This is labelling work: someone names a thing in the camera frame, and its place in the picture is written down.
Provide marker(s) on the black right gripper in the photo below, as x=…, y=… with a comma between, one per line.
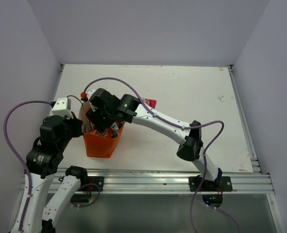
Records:
x=93, y=113

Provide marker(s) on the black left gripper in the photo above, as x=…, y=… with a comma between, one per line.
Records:
x=77, y=123

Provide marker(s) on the teal Fox's candy bag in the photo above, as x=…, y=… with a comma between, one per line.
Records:
x=113, y=127

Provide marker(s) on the red nuts snack packet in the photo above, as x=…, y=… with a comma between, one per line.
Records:
x=108, y=133

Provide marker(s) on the orange paper bag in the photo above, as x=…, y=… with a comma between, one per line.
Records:
x=96, y=146

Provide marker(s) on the pink candy packet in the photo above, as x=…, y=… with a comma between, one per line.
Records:
x=151, y=103

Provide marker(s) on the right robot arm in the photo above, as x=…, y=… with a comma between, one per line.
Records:
x=187, y=135

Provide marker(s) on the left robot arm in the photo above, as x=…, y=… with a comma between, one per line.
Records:
x=36, y=215

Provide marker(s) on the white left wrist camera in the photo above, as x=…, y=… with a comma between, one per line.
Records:
x=62, y=108

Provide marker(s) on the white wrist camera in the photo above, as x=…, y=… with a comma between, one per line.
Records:
x=62, y=108
x=85, y=96

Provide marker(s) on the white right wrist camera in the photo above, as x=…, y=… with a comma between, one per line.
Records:
x=85, y=96

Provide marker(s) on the black left base bracket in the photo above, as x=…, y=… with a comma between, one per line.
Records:
x=93, y=184

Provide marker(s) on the black base bracket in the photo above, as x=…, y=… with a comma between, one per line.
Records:
x=199, y=183
x=93, y=184

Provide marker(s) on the black right base bracket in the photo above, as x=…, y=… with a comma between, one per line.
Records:
x=199, y=183

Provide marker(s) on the aluminium mounting rail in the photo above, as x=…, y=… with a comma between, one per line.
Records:
x=165, y=182

